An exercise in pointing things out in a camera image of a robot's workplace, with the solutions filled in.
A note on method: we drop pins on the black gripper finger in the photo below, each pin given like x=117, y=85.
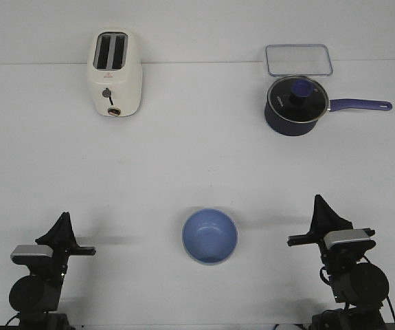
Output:
x=71, y=239
x=328, y=219
x=57, y=235
x=315, y=217

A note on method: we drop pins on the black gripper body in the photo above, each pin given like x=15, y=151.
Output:
x=341, y=257
x=61, y=253

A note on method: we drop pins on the blue bowl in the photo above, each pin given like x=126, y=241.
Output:
x=209, y=236

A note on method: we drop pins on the light green bowl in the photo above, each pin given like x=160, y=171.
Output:
x=214, y=265

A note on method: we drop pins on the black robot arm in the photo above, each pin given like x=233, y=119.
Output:
x=365, y=285
x=37, y=292

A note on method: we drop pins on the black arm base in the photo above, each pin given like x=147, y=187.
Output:
x=350, y=319
x=44, y=321

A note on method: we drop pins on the dark blue saucepan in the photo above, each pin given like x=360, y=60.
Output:
x=287, y=128

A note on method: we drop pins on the glass lid with blue knob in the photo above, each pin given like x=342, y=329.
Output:
x=298, y=99

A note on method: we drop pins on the clear blue-rimmed container lid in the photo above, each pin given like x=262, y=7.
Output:
x=298, y=59

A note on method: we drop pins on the cream white toaster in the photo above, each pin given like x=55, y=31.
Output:
x=114, y=73

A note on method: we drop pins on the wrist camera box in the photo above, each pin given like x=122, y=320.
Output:
x=31, y=254
x=345, y=236

